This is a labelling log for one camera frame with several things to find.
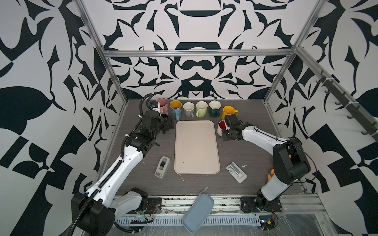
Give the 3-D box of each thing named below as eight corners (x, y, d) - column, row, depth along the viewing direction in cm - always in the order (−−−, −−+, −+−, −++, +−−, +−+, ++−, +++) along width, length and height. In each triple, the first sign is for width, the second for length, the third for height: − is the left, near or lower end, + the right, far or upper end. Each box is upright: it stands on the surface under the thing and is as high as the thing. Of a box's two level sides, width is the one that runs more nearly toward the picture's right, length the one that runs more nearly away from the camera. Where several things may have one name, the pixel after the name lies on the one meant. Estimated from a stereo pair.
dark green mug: (208, 120, 109) (210, 111, 101) (207, 109, 116) (208, 100, 108) (220, 120, 109) (223, 111, 101) (218, 109, 116) (220, 100, 108)
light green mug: (196, 120, 109) (196, 111, 101) (195, 110, 116) (196, 101, 108) (207, 120, 109) (208, 111, 102) (206, 110, 116) (207, 101, 108)
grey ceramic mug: (181, 120, 110) (181, 111, 102) (184, 110, 116) (184, 101, 108) (192, 122, 109) (192, 113, 101) (194, 112, 115) (195, 102, 107)
